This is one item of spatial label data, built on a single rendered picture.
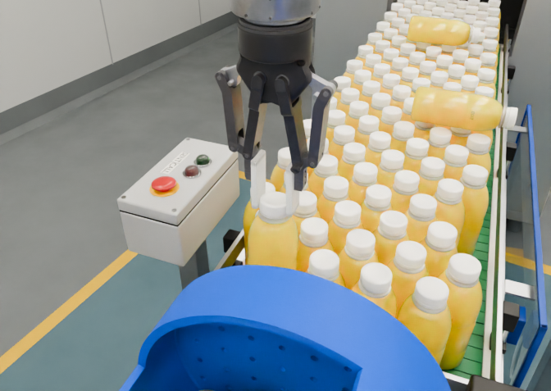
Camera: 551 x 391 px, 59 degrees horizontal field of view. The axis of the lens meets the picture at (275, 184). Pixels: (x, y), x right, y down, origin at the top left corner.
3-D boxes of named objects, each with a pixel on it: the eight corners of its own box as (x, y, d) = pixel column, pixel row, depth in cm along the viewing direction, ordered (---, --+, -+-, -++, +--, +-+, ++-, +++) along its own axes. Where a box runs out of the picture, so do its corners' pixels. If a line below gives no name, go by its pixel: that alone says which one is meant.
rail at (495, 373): (488, 402, 61) (494, 387, 59) (503, 31, 184) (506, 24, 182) (495, 403, 61) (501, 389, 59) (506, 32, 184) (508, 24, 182)
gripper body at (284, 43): (219, 20, 47) (225, 108, 52) (303, 29, 44) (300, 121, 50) (251, 1, 53) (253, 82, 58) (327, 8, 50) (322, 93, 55)
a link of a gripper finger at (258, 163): (256, 161, 57) (250, 161, 58) (257, 209, 61) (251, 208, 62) (266, 150, 60) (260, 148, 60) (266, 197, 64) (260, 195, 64)
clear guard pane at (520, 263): (466, 486, 99) (540, 326, 72) (484, 244, 159) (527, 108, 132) (469, 487, 99) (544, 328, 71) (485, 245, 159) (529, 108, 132)
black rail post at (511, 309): (489, 350, 73) (503, 313, 69) (489, 334, 75) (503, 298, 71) (504, 355, 72) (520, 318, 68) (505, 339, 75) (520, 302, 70)
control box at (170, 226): (127, 251, 76) (115, 197, 71) (192, 184, 92) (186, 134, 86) (184, 268, 73) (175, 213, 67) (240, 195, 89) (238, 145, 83)
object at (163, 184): (147, 192, 72) (146, 185, 71) (161, 179, 75) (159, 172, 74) (168, 197, 71) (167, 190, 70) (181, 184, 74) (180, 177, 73)
